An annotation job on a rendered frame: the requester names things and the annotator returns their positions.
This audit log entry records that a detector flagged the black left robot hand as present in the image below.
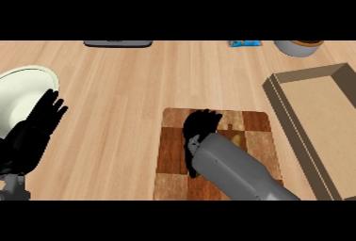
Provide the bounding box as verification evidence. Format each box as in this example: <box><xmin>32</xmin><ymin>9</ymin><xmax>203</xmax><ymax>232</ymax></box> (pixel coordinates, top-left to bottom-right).
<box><xmin>0</xmin><ymin>88</ymin><xmax>69</xmax><ymax>176</ymax></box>

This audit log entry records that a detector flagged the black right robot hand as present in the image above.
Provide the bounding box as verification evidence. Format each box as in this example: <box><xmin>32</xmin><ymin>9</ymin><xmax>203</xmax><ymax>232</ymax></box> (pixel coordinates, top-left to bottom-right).
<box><xmin>181</xmin><ymin>108</ymin><xmax>224</xmax><ymax>180</ymax></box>

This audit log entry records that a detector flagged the sweet potato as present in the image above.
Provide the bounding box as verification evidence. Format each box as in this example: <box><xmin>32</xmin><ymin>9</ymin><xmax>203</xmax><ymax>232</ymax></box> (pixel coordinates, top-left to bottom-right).
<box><xmin>229</xmin><ymin>134</ymin><xmax>245</xmax><ymax>148</ymax></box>

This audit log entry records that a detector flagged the checkered wooden cutting board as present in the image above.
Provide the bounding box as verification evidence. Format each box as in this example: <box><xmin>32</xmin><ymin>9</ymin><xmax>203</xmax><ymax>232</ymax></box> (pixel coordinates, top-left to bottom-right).
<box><xmin>153</xmin><ymin>107</ymin><xmax>285</xmax><ymax>201</ymax></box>

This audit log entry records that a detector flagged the cardboard box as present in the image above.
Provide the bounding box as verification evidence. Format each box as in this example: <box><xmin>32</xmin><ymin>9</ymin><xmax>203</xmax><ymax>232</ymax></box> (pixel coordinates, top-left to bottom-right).
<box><xmin>261</xmin><ymin>62</ymin><xmax>356</xmax><ymax>201</ymax></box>

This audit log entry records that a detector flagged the white plate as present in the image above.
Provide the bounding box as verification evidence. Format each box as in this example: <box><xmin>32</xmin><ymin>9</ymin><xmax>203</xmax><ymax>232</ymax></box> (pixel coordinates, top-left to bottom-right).
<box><xmin>0</xmin><ymin>64</ymin><xmax>60</xmax><ymax>139</ymax></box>

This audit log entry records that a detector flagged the blue packet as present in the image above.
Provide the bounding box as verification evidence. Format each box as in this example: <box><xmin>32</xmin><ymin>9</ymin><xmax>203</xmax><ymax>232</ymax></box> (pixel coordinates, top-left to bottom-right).
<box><xmin>226</xmin><ymin>40</ymin><xmax>262</xmax><ymax>48</ymax></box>

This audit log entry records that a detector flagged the dark grey flat appliance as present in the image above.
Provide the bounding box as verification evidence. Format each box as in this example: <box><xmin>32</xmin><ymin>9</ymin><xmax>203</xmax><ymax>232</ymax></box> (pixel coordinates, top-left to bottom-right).
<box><xmin>82</xmin><ymin>40</ymin><xmax>153</xmax><ymax>49</ymax></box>

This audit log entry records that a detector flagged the grey bowl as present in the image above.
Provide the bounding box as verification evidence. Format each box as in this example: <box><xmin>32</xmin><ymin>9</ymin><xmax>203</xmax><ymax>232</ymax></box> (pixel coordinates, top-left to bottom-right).
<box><xmin>273</xmin><ymin>40</ymin><xmax>325</xmax><ymax>58</ymax></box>

